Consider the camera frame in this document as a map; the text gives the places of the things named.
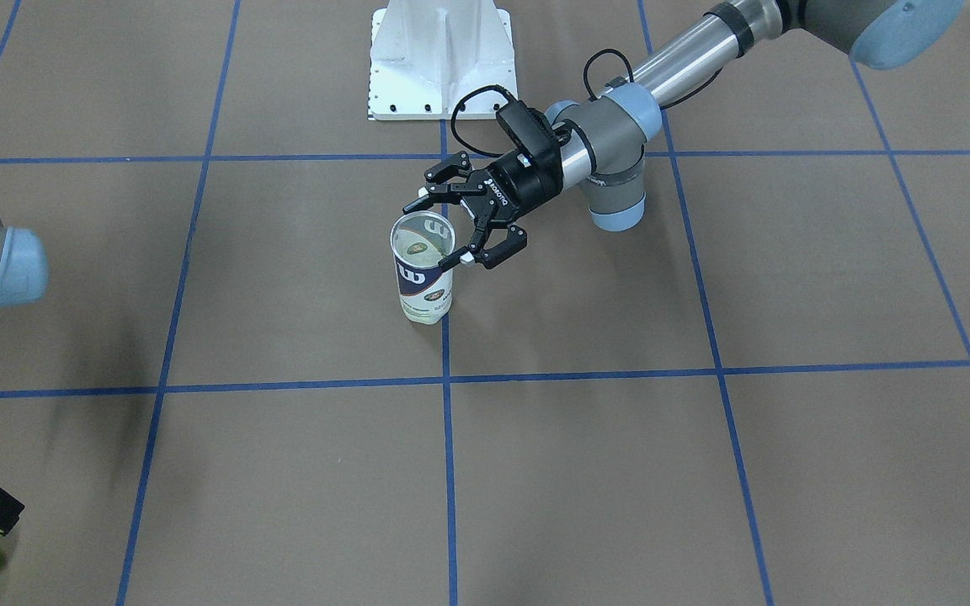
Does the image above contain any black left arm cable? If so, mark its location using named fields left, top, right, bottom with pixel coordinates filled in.
left=450, top=49, right=722, bottom=161

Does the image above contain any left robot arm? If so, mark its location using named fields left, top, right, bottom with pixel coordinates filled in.
left=402, top=1, right=963, bottom=271

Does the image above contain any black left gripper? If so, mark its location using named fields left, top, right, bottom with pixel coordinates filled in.
left=402, top=151, right=563, bottom=271

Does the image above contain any white metal base plate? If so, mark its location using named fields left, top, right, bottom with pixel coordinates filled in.
left=367, top=1, right=519, bottom=120

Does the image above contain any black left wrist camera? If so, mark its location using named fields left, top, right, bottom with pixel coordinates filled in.
left=497, top=100, right=562, bottom=168

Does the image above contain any clear Wilson tennis ball can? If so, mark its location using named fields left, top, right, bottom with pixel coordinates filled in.
left=390, top=210, right=455, bottom=325

